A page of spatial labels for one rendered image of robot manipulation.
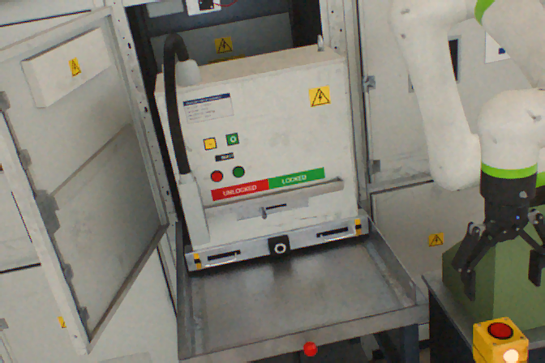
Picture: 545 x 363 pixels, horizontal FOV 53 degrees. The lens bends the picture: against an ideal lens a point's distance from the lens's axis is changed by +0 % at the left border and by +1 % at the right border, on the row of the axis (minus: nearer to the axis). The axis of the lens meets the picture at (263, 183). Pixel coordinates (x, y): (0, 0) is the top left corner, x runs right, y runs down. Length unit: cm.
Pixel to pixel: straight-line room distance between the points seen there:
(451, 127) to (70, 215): 96
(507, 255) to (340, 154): 50
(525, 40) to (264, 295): 86
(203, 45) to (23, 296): 119
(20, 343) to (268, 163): 120
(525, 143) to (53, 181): 101
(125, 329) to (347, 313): 102
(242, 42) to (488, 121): 152
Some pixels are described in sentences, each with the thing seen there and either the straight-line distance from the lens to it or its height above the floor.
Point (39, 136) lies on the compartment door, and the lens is 136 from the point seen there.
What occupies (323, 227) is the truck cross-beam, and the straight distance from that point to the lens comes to 159.
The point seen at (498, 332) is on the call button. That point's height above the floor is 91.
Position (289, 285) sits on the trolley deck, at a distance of 150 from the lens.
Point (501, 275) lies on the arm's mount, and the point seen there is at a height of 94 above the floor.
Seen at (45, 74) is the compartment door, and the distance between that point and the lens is 136.
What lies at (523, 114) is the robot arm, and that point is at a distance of 98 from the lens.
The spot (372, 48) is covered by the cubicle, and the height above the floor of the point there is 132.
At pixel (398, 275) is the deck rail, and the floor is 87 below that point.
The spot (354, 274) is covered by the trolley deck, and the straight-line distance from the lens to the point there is 151.
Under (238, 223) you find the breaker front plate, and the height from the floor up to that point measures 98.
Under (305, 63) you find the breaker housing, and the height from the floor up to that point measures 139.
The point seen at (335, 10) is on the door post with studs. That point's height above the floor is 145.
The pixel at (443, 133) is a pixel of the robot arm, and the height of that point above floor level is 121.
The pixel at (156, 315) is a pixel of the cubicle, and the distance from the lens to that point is 211.
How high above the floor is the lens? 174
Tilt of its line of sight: 26 degrees down
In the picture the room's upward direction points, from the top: 10 degrees counter-clockwise
